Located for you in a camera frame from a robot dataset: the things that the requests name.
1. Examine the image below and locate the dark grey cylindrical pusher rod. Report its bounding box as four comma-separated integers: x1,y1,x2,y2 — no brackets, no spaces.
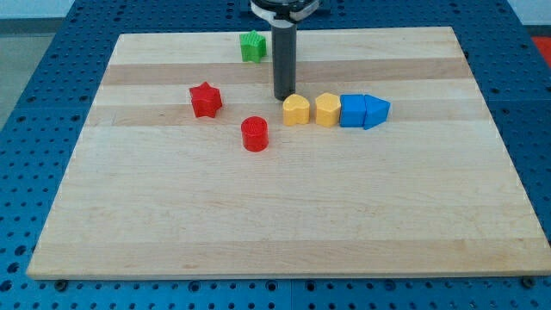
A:
271,24,297,101

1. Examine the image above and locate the yellow hexagon block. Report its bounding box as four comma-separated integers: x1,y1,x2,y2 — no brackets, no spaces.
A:
315,92,341,127

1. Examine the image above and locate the blue cube block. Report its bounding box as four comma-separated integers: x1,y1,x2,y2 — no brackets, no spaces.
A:
339,94,367,127

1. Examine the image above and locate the blue triangle block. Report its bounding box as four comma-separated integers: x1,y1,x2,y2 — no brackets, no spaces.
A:
363,95,391,130

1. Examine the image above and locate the red star block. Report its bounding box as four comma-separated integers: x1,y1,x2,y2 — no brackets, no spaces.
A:
189,82,222,118

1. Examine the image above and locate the green star block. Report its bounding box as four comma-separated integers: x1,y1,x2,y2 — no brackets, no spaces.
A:
239,30,267,63

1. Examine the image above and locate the yellow heart block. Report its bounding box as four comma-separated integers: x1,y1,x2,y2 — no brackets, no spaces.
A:
282,94,310,126

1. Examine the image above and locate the light wooden board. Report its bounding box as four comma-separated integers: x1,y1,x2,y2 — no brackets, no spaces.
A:
27,27,550,280

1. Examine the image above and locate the red cylinder block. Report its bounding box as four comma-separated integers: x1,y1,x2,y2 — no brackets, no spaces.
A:
241,116,269,152

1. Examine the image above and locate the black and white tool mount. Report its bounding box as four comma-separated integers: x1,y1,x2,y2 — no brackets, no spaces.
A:
251,0,319,23

